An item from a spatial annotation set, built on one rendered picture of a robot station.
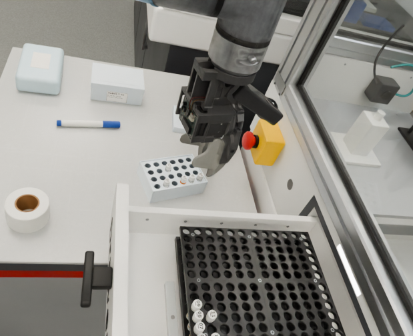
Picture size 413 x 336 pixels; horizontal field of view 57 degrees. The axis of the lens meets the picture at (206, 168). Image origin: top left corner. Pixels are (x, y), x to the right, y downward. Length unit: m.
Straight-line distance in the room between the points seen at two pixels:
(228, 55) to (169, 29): 0.68
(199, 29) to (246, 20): 0.70
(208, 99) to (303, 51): 0.31
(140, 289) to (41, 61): 0.63
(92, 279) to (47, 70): 0.60
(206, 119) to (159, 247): 0.23
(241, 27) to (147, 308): 0.40
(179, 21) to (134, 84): 0.28
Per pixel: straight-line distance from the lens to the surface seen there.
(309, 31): 0.80
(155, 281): 0.60
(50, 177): 0.80
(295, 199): 0.74
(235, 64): 0.50
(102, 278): 0.51
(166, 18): 1.15
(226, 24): 0.49
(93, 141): 0.87
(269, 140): 0.78
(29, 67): 0.99
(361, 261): 0.60
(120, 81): 0.97
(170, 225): 0.62
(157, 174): 0.78
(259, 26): 0.49
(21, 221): 0.70
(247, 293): 0.56
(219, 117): 0.55
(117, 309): 0.48
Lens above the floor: 1.37
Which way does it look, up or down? 44 degrees down
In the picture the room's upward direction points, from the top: 22 degrees clockwise
